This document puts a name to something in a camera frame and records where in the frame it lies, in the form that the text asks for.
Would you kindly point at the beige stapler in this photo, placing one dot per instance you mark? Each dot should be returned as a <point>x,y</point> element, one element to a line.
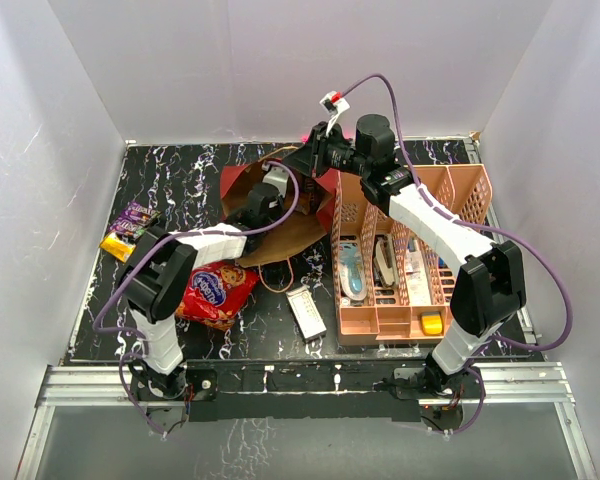
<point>384,261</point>

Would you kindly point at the pink plastic desk organizer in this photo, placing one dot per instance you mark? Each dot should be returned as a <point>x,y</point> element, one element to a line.
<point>386,315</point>

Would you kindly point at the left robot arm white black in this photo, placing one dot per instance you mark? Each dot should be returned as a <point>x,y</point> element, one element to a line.
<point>156,280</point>

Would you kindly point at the yellow candy bar wrapper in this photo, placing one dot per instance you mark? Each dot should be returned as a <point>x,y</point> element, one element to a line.
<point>117,247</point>

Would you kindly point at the red brown paper bag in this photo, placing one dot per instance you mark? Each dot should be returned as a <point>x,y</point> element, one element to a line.
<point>295,234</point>

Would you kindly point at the yellow tape measure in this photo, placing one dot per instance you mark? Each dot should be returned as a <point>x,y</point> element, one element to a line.
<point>432,323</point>

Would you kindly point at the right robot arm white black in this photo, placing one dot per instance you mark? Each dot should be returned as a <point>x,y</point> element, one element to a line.
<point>489,276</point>

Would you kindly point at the red cookie snack bag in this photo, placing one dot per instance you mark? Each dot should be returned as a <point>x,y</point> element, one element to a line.
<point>215,294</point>

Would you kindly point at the white rectangular box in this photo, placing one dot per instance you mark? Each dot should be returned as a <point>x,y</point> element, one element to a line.
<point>306,314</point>

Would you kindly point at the purple candy bar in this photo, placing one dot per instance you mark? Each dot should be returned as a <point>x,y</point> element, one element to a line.
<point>141,215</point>

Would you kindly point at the aluminium rail frame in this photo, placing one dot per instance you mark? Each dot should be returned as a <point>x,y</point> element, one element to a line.
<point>272,406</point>

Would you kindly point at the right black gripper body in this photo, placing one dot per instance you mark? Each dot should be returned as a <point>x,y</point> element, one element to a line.
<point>330,152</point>

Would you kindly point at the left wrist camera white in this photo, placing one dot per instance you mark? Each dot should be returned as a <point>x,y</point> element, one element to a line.
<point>276,176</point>

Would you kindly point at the white packet in organizer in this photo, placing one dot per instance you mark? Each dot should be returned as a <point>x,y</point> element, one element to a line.
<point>419,291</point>

